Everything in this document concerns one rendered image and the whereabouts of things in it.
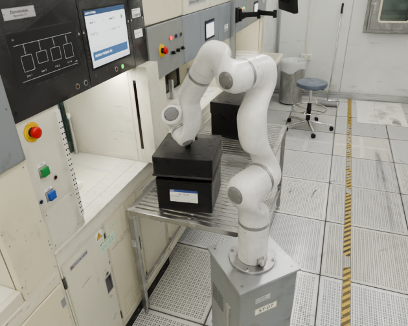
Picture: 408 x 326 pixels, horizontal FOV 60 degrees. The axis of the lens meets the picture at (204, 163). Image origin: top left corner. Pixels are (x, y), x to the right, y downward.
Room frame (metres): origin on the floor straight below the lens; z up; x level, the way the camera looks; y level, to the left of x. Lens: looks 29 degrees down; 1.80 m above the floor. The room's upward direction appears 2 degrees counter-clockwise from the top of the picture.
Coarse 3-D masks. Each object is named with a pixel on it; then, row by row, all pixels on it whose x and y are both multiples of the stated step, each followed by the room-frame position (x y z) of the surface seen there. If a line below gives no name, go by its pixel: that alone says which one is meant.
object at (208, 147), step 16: (160, 144) 1.57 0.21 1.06; (176, 144) 1.56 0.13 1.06; (192, 144) 1.56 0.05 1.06; (208, 144) 1.55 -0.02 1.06; (160, 160) 1.44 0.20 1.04; (176, 160) 1.42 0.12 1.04; (192, 160) 1.40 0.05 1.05; (208, 160) 1.39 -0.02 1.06; (160, 176) 1.43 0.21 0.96; (176, 176) 1.42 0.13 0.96; (192, 176) 1.40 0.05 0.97; (208, 176) 1.39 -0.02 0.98
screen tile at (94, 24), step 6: (96, 18) 1.50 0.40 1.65; (90, 24) 1.45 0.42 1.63; (96, 24) 1.49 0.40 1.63; (102, 24) 1.53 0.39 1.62; (90, 30) 1.45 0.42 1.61; (90, 36) 1.44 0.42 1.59; (96, 36) 1.48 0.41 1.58; (102, 36) 1.51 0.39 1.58; (108, 36) 1.55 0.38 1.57; (96, 42) 1.47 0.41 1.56; (102, 42) 1.51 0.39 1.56; (108, 42) 1.54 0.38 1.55
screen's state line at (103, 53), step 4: (120, 44) 1.63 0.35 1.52; (124, 44) 1.66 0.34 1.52; (108, 48) 1.54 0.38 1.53; (112, 48) 1.57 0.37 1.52; (116, 48) 1.59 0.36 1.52; (120, 48) 1.62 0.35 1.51; (124, 48) 1.65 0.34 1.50; (96, 52) 1.46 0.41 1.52; (100, 52) 1.48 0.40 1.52; (104, 52) 1.51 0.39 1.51; (108, 52) 1.53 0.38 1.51; (112, 52) 1.56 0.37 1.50; (116, 52) 1.59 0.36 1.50; (96, 56) 1.46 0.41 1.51; (100, 56) 1.48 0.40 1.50; (104, 56) 1.51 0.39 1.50
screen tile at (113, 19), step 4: (120, 12) 1.66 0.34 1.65; (108, 16) 1.57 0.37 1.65; (112, 16) 1.60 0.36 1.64; (116, 16) 1.62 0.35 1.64; (108, 20) 1.57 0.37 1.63; (112, 20) 1.59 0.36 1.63; (116, 20) 1.62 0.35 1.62; (120, 20) 1.65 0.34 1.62; (112, 24) 1.59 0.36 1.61; (116, 24) 1.62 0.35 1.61; (120, 24) 1.65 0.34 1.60; (124, 24) 1.68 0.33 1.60; (124, 28) 1.67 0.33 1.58; (112, 32) 1.58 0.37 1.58; (116, 32) 1.61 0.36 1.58; (120, 32) 1.64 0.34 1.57; (124, 32) 1.67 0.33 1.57; (112, 36) 1.58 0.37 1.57; (116, 36) 1.60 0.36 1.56; (120, 36) 1.64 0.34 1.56; (124, 36) 1.67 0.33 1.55; (112, 40) 1.57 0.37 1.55; (116, 40) 1.60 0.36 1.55
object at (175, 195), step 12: (156, 180) 1.45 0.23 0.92; (168, 180) 1.44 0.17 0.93; (180, 180) 1.70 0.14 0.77; (192, 180) 1.66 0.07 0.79; (204, 180) 1.65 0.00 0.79; (216, 180) 1.52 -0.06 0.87; (168, 192) 1.44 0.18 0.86; (180, 192) 1.42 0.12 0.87; (192, 192) 1.41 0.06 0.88; (204, 192) 1.40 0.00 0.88; (216, 192) 1.51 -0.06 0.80; (168, 204) 1.44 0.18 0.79; (180, 204) 1.43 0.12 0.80; (192, 204) 1.41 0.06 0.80; (204, 204) 1.40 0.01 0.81
